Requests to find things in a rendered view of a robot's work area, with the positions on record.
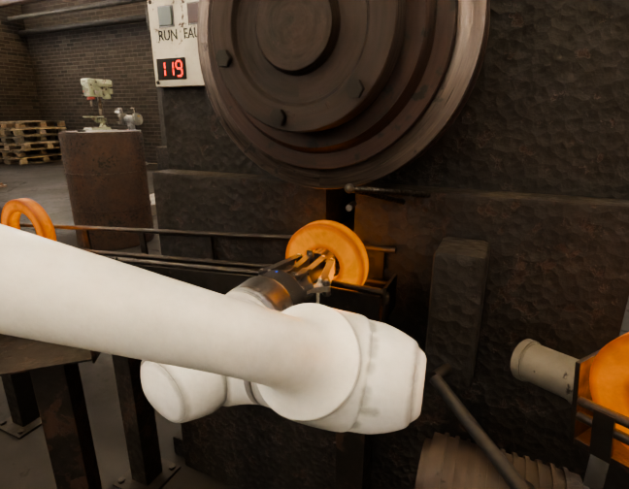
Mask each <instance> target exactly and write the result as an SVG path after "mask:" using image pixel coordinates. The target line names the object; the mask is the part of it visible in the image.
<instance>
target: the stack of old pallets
mask: <svg viewBox="0 0 629 489"><path fill-rule="evenodd" d="M54 122H57V126H54V125H53V123H54ZM21 123H23V124H21ZM0 125H1V127H0V139H1V141H2V142H0V146H4V148H0V152H2V155H0V164H2V163H6V165H12V164H18V165H27V164H36V163H45V162H52V161H60V160H63V158H62V156H61V159H58V156H57V155H62V153H61V147H60V145H59V143H60V142H59V137H58V140H56V139H55V136H58V133H56V129H60V130H58V132H59V133H60V131H66V130H65V129H66V126H65V121H64V120H25V121H0ZM45 129H47V132H46V130H45ZM22 130H24V133H23V131H22ZM35 130H36V133H35ZM11 131H13V133H14V134H12V132H11ZM22 137H25V139H24V138H22ZM47 139H48V140H47ZM56 149H58V151H59V152H58V153H56V152H55V150H56ZM34 150H35V151H36V152H35V151H34ZM26 158H27V159H26ZM2 159H5V160H4V162H3V160H2ZM38 159H41V160H38ZM54 159H57V160H54ZM37 161H41V162H37ZM28 162H32V163H28Z"/></svg>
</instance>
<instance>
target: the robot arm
mask: <svg viewBox="0 0 629 489"><path fill-rule="evenodd" d="M335 257H336V256H335V255H334V254H333V253H332V252H331V251H330V250H328V249H325V248H319V249H318V250H315V251H313V250H311V249H308V250H307V255H305V256H303V254H301V253H297V254H295V255H293V256H291V257H288V258H286V259H284V260H282V261H281V262H278V263H276V264H274V265H272V266H270V267H266V268H261V269H258V277H251V278H249V279H248V280H246V281H245V282H243V283H242V284H240V285H239V286H238V287H236V288H234V289H232V290H231V291H229V292H228V293H227V294H226V295H223V294H220V293H217V292H214V291H212V290H208V289H205V288H202V287H199V286H196V285H193V284H189V283H186V282H183V281H180V280H177V279H174V278H171V277H165V276H163V275H160V274H157V273H154V272H151V271H147V270H144V269H141V268H138V267H135V266H132V265H128V264H125V263H122V262H119V261H116V260H114V259H111V258H107V257H104V256H101V255H98V254H95V253H92V252H89V251H85V250H82V249H79V248H76V247H73V246H70V245H66V244H62V243H59V242H56V241H53V240H50V239H46V238H43V237H40V236H37V235H34V234H31V233H28V232H24V231H21V230H18V229H16V228H13V227H10V226H6V225H3V224H0V334H3V335H8V336H14V337H19V338H25V339H29V340H35V341H40V342H50V343H55V344H61V345H66V346H72V347H76V348H81V349H87V350H92V351H98V352H103V353H108V354H113V355H118V356H124V357H129V358H134V359H140V360H142V362H141V383H142V388H143V391H144V393H145V396H146V397H147V399H148V401H149V403H150V404H151V405H152V406H153V407H154V408H155V409H156V410H157V411H158V412H159V413H160V414H161V415H162V416H163V417H165V418H166V419H168V420H169V421H172V422H175V423H183V422H188V421H191V420H195V419H198V418H201V417H204V416H206V415H209V414H211V413H213V412H215V411H216V410H218V409H219V408H220V407H221V406H224V407H232V406H237V405H261V406H264V407H267V408H271V409H272V410H273V411H275V412H276V413H277V414H279V415H281V416H282V417H285V418H287V419H289V420H292V421H295V422H298V423H301V424H304V425H307V426H311V427H315V428H318V429H322V430H327V431H332V432H341V433H342V432H354V433H359V434H367V435H372V434H384V433H390V432H395V431H399V430H402V429H405V428H407V427H408V426H409V424H410V423H411V422H413V421H415V420H416V419H417V418H418V417H419V416H420V412H421V405H422V396H423V388H424V379H425V370H426V356H425V353H424V352H423V351H422V350H421V349H420V348H419V347H418V343H417V342H416V341H415V340H414V339H413V338H411V337H410V336H408V335H407V334H405V333H404V332H402V331H400V330H398V329H396V328H394V327H392V326H390V325H388V324H386V323H382V322H378V321H375V320H371V319H368V318H367V317H366V316H364V315H362V314H358V313H354V312H349V311H344V310H336V309H333V308H329V307H326V306H324V305H320V304H314V303H306V304H303V303H304V301H305V300H306V299H308V298H311V297H312V296H313V295H314V293H322V295H323V296H324V297H329V296H330V295H331V291H330V284H331V281H332V279H333V276H334V274H335V259H334V258H335ZM295 261H296V263H295ZM320 276H321V277H320ZM318 277H319V279H318V282H317V283H316V284H315V285H313V282H314V281H315V280H316V279H317V278H318Z"/></svg>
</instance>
